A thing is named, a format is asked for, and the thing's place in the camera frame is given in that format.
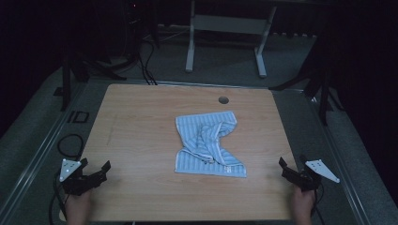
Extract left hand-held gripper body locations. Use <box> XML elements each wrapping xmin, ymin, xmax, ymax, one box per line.
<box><xmin>58</xmin><ymin>157</ymin><xmax>108</xmax><ymax>197</ymax></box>

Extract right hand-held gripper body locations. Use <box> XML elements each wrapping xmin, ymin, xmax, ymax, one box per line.
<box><xmin>281</xmin><ymin>158</ymin><xmax>341</xmax><ymax>192</ymax></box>

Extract blue striped towel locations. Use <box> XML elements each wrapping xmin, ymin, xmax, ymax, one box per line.
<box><xmin>174</xmin><ymin>110</ymin><xmax>248</xmax><ymax>179</ymax></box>

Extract person's left hand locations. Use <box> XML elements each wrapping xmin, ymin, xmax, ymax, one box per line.
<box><xmin>63</xmin><ymin>188</ymin><xmax>94</xmax><ymax>225</ymax></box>

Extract person's right hand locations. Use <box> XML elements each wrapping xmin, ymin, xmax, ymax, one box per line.
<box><xmin>292</xmin><ymin>187</ymin><xmax>317</xmax><ymax>225</ymax></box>

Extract black metal stand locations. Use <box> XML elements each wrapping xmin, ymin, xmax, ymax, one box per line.
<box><xmin>268</xmin><ymin>34</ymin><xmax>345</xmax><ymax>127</ymax></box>
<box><xmin>53</xmin><ymin>46</ymin><xmax>128</xmax><ymax>113</ymax></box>

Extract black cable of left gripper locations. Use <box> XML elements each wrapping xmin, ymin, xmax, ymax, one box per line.
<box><xmin>48</xmin><ymin>133</ymin><xmax>85</xmax><ymax>225</ymax></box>

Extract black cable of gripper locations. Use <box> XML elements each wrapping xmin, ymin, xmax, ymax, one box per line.
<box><xmin>312</xmin><ymin>182</ymin><xmax>327</xmax><ymax>225</ymax></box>
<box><xmin>48</xmin><ymin>133</ymin><xmax>85</xmax><ymax>225</ymax></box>

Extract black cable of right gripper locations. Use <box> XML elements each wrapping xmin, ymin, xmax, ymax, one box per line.
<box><xmin>312</xmin><ymin>182</ymin><xmax>327</xmax><ymax>225</ymax></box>

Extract metal floor rail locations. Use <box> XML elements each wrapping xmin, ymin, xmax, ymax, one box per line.
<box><xmin>0</xmin><ymin>82</ymin><xmax>88</xmax><ymax>219</ymax></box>
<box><xmin>304</xmin><ymin>93</ymin><xmax>372</xmax><ymax>225</ymax></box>

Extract black floor cables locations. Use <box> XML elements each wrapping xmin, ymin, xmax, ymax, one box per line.
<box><xmin>136</xmin><ymin>38</ymin><xmax>159</xmax><ymax>86</ymax></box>

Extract white desk frame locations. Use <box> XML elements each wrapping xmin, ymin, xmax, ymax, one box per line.
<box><xmin>184</xmin><ymin>0</ymin><xmax>279</xmax><ymax>79</ymax></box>

